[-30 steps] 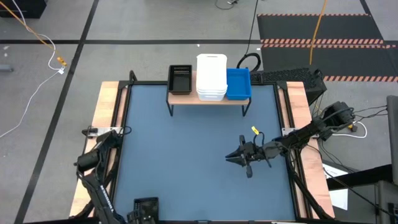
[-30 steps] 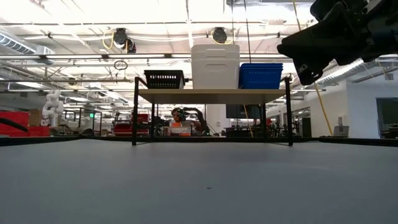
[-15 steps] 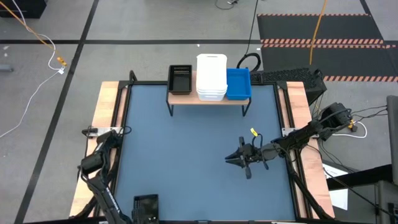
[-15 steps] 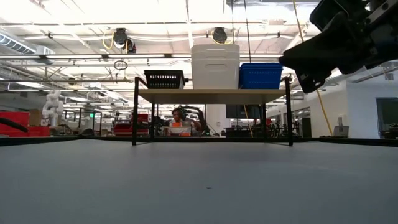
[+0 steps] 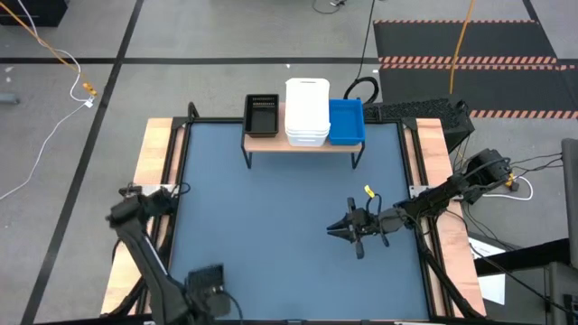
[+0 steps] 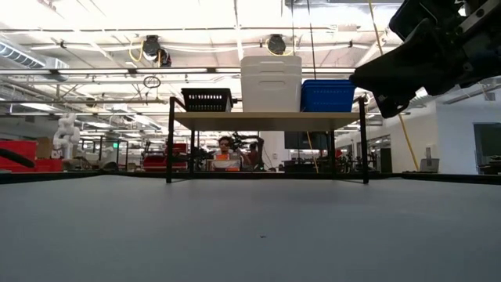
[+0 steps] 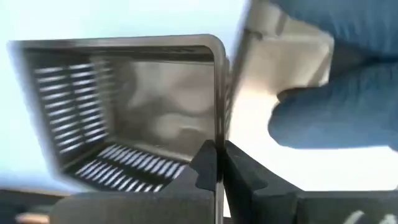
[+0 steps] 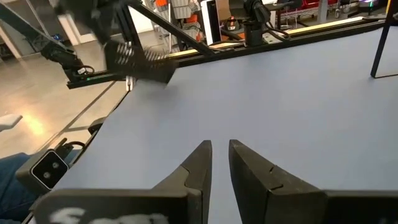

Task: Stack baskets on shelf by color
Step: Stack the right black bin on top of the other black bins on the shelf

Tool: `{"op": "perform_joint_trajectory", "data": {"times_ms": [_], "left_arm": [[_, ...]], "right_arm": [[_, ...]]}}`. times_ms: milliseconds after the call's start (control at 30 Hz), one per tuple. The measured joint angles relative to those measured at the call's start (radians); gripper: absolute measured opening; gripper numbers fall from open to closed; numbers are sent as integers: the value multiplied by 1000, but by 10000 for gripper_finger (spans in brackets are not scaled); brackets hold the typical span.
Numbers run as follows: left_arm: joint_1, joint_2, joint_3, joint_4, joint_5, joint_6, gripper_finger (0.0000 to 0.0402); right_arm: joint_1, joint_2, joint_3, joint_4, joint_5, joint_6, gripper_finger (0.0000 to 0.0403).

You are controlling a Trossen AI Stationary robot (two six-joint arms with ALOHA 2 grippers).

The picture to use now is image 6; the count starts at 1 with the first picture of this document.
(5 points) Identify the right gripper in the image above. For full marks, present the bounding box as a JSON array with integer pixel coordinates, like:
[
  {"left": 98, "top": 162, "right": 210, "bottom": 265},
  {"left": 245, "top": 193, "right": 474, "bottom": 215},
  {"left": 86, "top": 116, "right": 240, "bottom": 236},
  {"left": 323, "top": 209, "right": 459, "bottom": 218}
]
[{"left": 350, "top": 0, "right": 501, "bottom": 118}]

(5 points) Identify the blue plastic basket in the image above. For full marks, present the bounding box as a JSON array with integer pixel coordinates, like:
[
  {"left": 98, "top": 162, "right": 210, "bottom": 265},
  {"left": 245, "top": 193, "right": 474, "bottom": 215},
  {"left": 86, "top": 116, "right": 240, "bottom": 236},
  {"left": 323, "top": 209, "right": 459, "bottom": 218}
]
[
  {"left": 301, "top": 87, "right": 356, "bottom": 114},
  {"left": 300, "top": 83, "right": 356, "bottom": 89},
  {"left": 300, "top": 79, "right": 356, "bottom": 85}
]

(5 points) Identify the white plastic basket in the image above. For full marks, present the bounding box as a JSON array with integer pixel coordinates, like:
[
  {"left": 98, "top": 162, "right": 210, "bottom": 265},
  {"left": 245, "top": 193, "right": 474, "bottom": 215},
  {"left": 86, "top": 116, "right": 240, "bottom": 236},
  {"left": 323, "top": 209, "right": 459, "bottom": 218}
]
[
  {"left": 241, "top": 72, "right": 302, "bottom": 114},
  {"left": 240, "top": 63, "right": 303, "bottom": 74},
  {"left": 240, "top": 55, "right": 303, "bottom": 66}
]

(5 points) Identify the wooden shelf with black legs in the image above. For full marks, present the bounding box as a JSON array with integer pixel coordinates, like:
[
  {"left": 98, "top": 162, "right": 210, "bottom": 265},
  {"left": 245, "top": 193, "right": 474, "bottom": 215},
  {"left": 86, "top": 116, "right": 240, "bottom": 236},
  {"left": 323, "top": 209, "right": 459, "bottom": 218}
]
[{"left": 166, "top": 96, "right": 369, "bottom": 185}]

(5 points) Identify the black monitor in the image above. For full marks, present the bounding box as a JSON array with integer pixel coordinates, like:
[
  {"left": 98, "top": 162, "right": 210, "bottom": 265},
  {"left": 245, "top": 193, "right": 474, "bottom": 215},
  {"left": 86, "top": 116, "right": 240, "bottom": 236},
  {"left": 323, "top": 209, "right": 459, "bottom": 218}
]
[{"left": 284, "top": 131, "right": 332, "bottom": 150}]

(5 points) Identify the person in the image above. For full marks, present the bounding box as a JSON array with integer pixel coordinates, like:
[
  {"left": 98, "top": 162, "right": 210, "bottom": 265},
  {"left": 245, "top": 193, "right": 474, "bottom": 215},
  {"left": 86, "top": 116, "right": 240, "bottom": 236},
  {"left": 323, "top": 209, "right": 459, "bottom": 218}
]
[
  {"left": 214, "top": 136, "right": 243, "bottom": 172},
  {"left": 246, "top": 136, "right": 267, "bottom": 172}
]

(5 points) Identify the orange and white box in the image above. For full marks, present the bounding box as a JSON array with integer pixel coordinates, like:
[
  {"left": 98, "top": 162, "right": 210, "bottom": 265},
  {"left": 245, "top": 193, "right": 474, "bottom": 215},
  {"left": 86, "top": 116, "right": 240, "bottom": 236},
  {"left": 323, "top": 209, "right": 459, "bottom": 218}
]
[{"left": 209, "top": 153, "right": 242, "bottom": 172}]

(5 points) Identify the red tool cabinet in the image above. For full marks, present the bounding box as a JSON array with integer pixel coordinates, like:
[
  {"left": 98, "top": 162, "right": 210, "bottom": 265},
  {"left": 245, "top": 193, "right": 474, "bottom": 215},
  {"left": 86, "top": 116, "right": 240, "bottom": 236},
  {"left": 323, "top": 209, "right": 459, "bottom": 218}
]
[
  {"left": 0, "top": 139, "right": 63, "bottom": 173},
  {"left": 142, "top": 143, "right": 189, "bottom": 172}
]

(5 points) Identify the cardboard box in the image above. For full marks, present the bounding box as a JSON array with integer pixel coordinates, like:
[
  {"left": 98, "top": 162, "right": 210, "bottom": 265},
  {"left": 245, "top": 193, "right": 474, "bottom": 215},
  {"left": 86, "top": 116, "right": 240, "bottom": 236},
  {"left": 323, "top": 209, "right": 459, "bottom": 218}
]
[{"left": 36, "top": 136, "right": 54, "bottom": 160}]

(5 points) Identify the yellow cable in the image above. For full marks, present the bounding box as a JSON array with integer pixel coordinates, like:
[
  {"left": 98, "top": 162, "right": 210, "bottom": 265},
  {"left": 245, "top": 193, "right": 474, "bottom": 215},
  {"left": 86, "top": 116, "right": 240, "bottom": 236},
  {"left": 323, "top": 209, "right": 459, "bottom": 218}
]
[{"left": 366, "top": 0, "right": 420, "bottom": 172}]

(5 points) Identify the black ceiling cable reel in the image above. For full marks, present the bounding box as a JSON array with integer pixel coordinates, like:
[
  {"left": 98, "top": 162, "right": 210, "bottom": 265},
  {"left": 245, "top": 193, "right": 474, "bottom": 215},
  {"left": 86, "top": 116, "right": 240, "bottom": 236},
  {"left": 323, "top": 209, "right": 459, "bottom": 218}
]
[
  {"left": 141, "top": 34, "right": 173, "bottom": 68},
  {"left": 266, "top": 33, "right": 287, "bottom": 56}
]

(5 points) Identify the black aluminium table frame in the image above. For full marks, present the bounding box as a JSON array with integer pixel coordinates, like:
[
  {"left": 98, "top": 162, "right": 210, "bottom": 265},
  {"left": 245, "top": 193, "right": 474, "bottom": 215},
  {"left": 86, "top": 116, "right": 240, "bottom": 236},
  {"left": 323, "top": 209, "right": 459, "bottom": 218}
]
[{"left": 0, "top": 170, "right": 501, "bottom": 186}]

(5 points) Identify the ceiling air duct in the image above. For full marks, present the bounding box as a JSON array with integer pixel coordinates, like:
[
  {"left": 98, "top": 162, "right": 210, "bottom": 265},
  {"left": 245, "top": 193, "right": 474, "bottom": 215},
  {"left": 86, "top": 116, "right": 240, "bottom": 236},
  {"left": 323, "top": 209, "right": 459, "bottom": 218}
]
[{"left": 0, "top": 41, "right": 70, "bottom": 82}]

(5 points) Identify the black corrugated cable conduit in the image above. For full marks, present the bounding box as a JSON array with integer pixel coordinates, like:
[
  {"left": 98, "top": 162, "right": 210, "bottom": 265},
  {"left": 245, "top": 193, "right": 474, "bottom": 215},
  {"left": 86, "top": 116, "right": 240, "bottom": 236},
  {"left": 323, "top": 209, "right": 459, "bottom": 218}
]
[{"left": 0, "top": 147, "right": 37, "bottom": 169}]

